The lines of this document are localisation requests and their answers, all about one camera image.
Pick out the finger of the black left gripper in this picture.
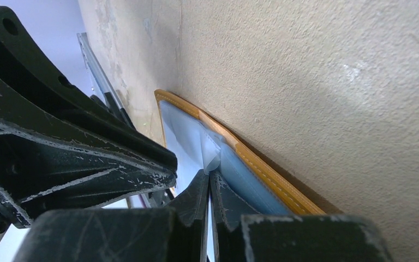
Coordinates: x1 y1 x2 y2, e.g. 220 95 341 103
0 5 152 145

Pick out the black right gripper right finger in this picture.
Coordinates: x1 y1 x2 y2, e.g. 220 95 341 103
209 171 392 261

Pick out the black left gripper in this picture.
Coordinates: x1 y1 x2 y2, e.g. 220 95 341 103
0 79 177 243

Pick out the yellow leather card holder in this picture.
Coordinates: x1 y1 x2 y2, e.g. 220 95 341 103
154 89 326 215

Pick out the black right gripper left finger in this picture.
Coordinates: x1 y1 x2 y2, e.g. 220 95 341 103
14 170 210 261

